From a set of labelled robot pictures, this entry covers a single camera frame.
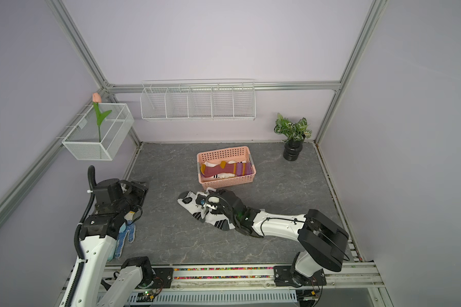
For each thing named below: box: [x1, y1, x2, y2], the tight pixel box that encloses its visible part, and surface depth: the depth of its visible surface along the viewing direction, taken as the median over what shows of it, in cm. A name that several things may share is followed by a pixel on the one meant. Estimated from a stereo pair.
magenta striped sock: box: [200, 160, 254, 178], surface depth 107 cm
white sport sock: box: [177, 190, 236, 231], surface depth 89 cm
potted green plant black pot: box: [274, 112, 313, 162], surface depth 97 cm
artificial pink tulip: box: [92, 92, 113, 143], surface depth 85 cm
